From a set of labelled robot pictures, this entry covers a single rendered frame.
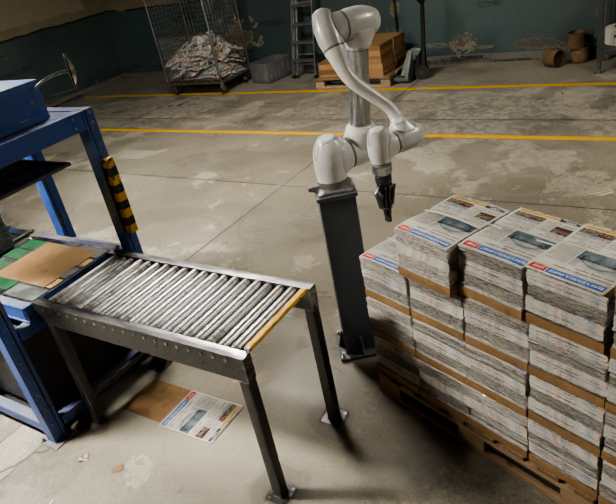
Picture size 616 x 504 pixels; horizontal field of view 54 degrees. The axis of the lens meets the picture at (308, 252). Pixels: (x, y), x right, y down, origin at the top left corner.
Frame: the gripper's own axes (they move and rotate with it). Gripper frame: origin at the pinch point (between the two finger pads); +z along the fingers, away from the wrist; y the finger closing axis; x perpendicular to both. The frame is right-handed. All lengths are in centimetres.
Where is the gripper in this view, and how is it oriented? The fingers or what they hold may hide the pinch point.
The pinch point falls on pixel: (387, 214)
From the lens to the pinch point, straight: 280.7
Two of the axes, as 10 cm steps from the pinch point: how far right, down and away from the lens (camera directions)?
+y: 7.6, -4.3, 4.8
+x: -6.2, -2.8, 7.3
